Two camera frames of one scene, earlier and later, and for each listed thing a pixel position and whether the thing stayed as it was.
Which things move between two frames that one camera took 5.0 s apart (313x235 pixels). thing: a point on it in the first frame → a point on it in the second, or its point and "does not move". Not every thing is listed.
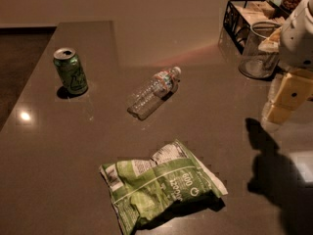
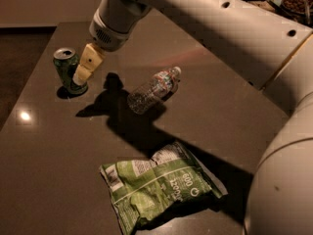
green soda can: x=70 y=70 does not move
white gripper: x=297 y=46 → x=109 y=38
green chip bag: x=144 y=192 does not move
